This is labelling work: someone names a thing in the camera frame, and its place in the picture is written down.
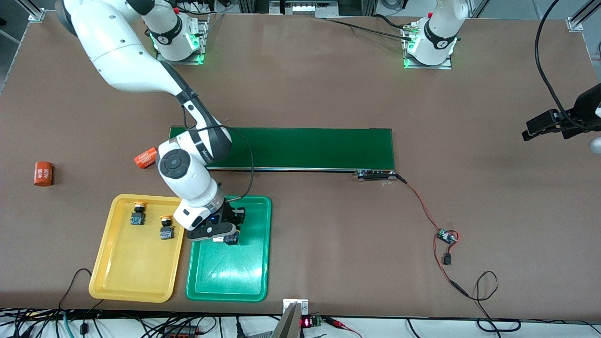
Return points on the red clip lead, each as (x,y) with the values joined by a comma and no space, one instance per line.
(335,322)

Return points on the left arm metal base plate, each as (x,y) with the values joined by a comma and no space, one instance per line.
(427,66)

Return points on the green conveyor belt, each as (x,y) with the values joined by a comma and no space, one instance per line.
(305,148)

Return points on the green plastic tray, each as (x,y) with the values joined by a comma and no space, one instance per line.
(235,272)

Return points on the red LED display module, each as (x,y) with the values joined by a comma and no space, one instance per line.
(305,323)

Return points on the orange cylindrical battery cell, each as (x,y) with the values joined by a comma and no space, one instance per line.
(145,158)
(43,173)

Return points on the black power strip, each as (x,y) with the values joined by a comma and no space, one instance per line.
(181,334)

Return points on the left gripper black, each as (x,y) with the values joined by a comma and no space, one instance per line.
(583,109)

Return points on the green terminal block module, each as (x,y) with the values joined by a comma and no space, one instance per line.
(317,321)

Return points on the white light fixture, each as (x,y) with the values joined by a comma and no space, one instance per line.
(305,8)

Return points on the grey metal mount bracket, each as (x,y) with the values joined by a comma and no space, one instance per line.
(286,324)

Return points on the small circuit board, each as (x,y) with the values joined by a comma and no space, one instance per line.
(446,236)

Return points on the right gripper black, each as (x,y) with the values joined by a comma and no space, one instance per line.
(230,214)

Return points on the yellow plastic tray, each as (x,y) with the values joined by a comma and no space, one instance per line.
(141,267)

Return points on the yellow push button switch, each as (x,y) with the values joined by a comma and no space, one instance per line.
(137,217)
(165,232)

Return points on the aluminium frame profile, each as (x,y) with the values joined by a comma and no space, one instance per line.
(575,22)
(36,15)

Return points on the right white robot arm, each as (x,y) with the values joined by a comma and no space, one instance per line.
(117,51)

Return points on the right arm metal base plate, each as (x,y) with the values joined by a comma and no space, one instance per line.
(203,42)

